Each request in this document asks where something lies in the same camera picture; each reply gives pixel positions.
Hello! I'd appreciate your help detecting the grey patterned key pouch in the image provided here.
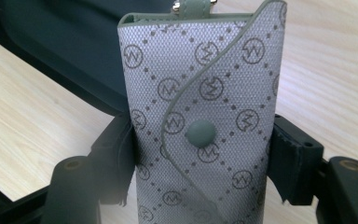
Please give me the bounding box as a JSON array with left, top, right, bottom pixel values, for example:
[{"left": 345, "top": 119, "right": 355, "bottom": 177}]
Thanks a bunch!
[{"left": 117, "top": 0, "right": 288, "bottom": 224}]

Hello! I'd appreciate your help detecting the black key stand with tray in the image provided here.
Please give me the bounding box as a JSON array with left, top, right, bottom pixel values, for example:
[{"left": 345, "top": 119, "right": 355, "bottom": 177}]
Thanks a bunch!
[{"left": 0, "top": 0, "right": 181, "bottom": 118}]

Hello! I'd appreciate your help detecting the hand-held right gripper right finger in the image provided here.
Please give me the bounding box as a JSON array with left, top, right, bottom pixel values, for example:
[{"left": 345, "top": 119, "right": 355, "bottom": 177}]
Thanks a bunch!
[{"left": 266, "top": 113, "right": 324, "bottom": 206}]

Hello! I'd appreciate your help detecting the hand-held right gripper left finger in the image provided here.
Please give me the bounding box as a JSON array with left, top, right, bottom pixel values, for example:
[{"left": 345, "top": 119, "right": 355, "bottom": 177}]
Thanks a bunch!
[{"left": 89, "top": 112, "right": 137, "bottom": 207}]

